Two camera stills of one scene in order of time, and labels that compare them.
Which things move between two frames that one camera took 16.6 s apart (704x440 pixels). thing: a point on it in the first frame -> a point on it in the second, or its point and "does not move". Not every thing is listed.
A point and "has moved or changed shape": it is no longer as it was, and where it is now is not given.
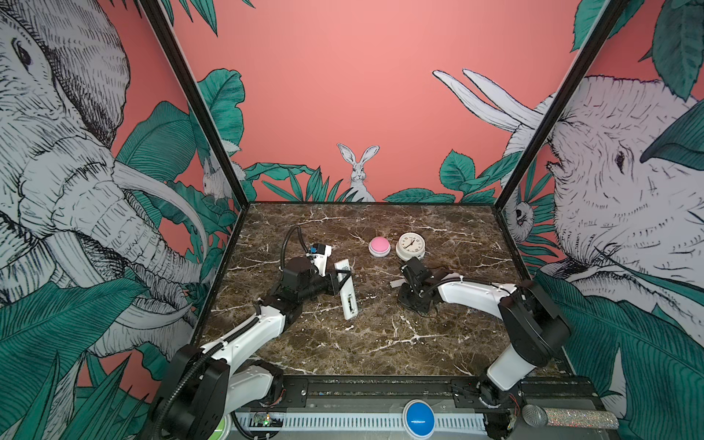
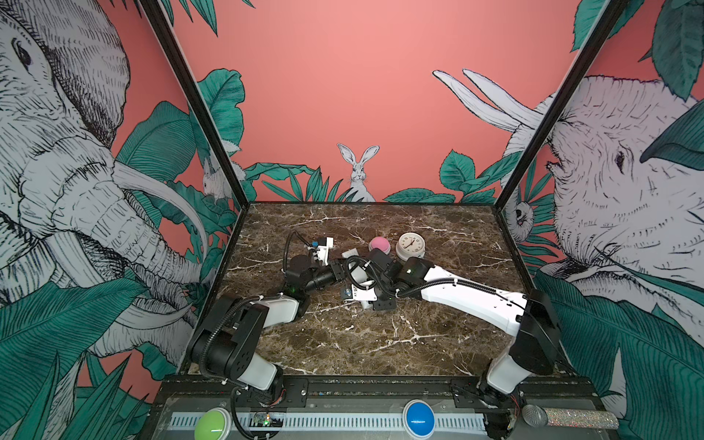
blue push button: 419,419 does not move
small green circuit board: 264,420 does not move
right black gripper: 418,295 -> 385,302
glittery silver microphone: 537,416 does not move
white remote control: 347,290 has moved or changed shape
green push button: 223,429 does not move
